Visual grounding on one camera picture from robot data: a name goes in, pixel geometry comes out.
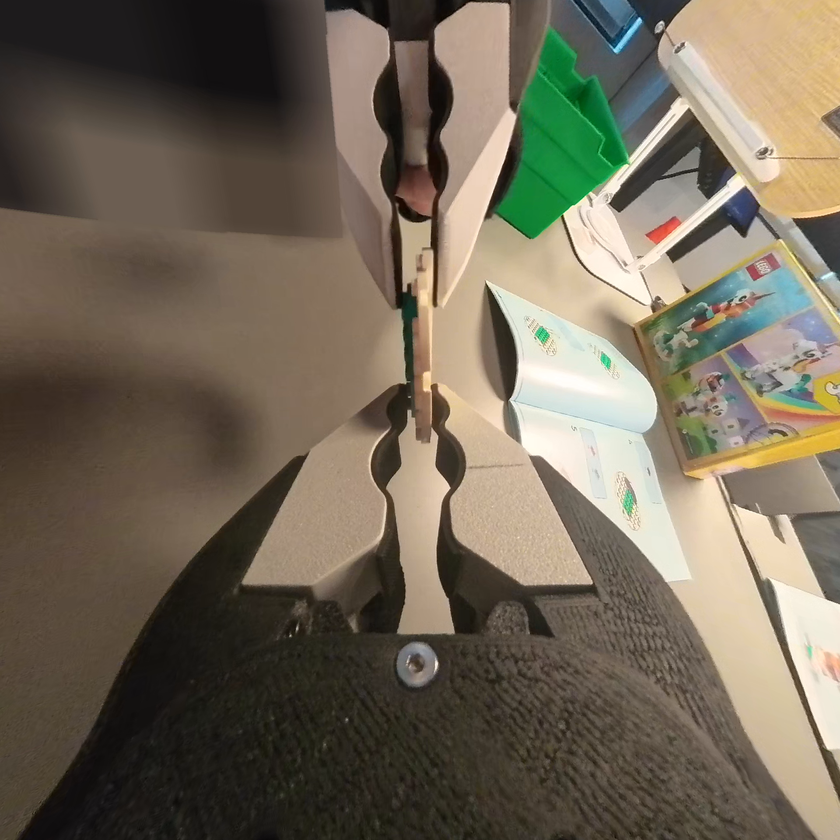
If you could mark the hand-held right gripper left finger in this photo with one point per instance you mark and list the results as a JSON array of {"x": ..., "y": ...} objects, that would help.
[{"x": 315, "y": 518}]

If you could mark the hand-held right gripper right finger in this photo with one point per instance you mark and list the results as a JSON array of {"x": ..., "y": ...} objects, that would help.
[{"x": 518, "y": 518}]

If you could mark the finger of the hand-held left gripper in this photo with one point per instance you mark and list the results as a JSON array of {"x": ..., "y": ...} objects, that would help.
[
  {"x": 358, "y": 164},
  {"x": 476, "y": 151}
]

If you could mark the tan and green lego assembly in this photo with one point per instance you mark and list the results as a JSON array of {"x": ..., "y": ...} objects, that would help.
[{"x": 423, "y": 341}]

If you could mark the lego instruction booklet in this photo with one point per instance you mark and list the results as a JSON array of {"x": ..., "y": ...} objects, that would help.
[{"x": 577, "y": 380}]

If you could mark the yellow lego box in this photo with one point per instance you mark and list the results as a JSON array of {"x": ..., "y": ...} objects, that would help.
[{"x": 741, "y": 367}]

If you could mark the person's left hand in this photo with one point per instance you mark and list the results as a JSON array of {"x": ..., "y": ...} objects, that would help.
[{"x": 413, "y": 190}]

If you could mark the green plastic bin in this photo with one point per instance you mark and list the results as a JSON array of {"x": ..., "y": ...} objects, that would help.
[{"x": 558, "y": 151}]

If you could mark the small red object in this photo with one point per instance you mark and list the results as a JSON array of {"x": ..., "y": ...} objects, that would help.
[{"x": 664, "y": 231}]

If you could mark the cardboard box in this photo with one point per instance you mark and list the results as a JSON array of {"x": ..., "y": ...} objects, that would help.
[{"x": 781, "y": 518}]

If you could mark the round wooden table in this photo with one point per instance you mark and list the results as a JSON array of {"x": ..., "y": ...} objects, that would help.
[{"x": 768, "y": 72}]

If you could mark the white printed leaflet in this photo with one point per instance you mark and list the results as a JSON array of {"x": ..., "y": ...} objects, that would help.
[{"x": 814, "y": 663}]

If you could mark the white table frame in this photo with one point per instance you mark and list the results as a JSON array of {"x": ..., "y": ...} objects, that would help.
[{"x": 715, "y": 118}]

